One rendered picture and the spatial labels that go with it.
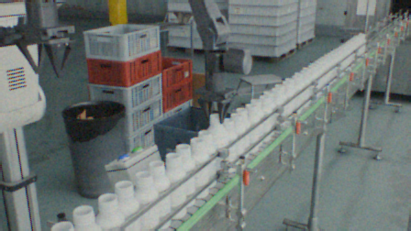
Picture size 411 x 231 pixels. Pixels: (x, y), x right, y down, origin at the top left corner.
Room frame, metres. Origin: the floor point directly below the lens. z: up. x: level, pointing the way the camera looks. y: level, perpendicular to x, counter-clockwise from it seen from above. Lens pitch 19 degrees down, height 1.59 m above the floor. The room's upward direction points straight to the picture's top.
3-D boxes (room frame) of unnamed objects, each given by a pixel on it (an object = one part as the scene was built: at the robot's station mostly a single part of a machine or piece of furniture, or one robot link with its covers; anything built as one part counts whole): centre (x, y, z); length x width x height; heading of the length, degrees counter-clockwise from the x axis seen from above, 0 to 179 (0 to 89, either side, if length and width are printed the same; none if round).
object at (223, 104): (1.15, -0.03, 1.22); 0.07 x 0.07 x 0.09; 60
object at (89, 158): (2.92, 0.81, 0.32); 0.45 x 0.45 x 0.64
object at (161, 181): (0.90, 0.12, 1.08); 0.06 x 0.06 x 0.17
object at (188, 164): (1.00, 0.06, 1.08); 0.06 x 0.06 x 0.17
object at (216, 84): (1.15, -0.03, 1.29); 0.10 x 0.07 x 0.07; 60
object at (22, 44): (0.85, 0.33, 1.44); 0.07 x 0.07 x 0.09; 60
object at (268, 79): (4.87, -0.61, 0.21); 0.61 x 0.47 x 0.41; 24
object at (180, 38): (9.08, 0.05, 0.50); 1.23 x 1.05 x 1.00; 149
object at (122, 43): (3.77, 0.72, 1.00); 0.61 x 0.41 x 0.22; 158
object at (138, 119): (3.77, 0.72, 0.33); 0.61 x 0.41 x 0.22; 156
